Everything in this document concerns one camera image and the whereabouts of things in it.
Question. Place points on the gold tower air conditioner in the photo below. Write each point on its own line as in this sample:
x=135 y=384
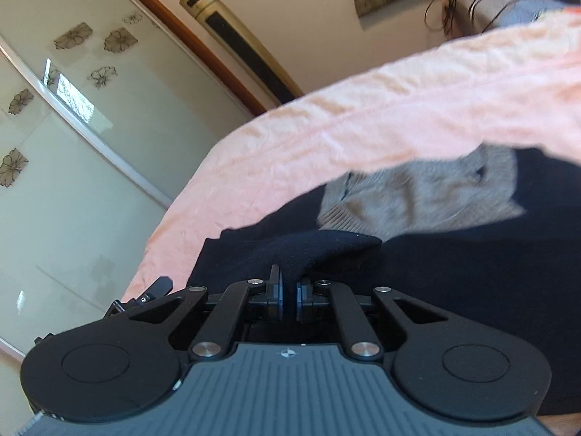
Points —
x=240 y=41

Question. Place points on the flower print glass wardrobe door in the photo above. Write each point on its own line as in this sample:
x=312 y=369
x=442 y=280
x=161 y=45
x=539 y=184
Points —
x=59 y=236
x=150 y=100

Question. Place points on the pink bed sheet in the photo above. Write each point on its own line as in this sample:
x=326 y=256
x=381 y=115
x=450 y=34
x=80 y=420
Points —
x=363 y=113

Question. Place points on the wooden wardrobe frame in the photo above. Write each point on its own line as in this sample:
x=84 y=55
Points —
x=204 y=50

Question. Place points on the grey knitted sock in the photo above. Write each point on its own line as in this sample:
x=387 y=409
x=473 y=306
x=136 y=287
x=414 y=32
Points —
x=408 y=195

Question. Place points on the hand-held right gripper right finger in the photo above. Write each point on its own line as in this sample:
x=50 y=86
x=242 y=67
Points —
x=301 y=294

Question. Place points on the blue cloth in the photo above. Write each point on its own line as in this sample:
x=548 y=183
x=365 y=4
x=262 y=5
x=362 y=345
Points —
x=526 y=11

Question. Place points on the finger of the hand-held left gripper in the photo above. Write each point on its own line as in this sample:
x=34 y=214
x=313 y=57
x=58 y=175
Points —
x=156 y=287

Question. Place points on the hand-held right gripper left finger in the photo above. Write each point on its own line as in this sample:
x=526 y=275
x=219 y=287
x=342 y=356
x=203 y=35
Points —
x=277 y=291

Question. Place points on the black garment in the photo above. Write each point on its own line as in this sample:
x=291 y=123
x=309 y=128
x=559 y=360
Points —
x=454 y=272

